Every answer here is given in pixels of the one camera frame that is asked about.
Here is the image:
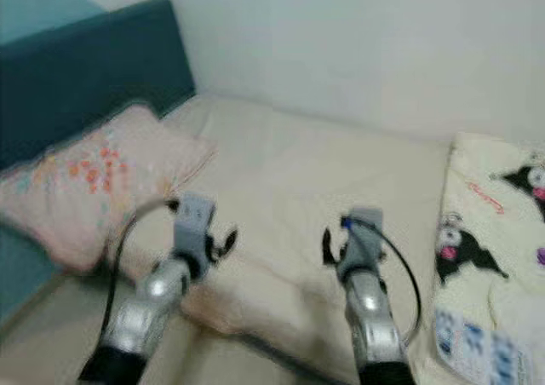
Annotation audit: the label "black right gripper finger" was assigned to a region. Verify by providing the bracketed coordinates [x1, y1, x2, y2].
[321, 226, 350, 268]

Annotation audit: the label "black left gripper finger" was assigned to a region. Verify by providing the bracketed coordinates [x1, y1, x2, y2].
[211, 226, 239, 264]

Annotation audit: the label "pink dotted pillow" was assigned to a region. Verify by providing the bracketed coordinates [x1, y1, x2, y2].
[0, 102, 216, 273]

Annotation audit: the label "white book blue letters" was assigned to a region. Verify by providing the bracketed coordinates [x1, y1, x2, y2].
[433, 308, 531, 385]

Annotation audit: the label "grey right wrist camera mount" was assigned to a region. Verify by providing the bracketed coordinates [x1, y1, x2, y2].
[345, 208, 386, 279]

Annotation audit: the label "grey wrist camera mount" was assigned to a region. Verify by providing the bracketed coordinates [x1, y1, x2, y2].
[345, 208, 386, 279]
[175, 192, 217, 260]

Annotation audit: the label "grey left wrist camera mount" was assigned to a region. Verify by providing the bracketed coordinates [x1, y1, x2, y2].
[175, 192, 217, 260]

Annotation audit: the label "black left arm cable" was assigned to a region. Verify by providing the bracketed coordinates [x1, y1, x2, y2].
[104, 196, 181, 343]

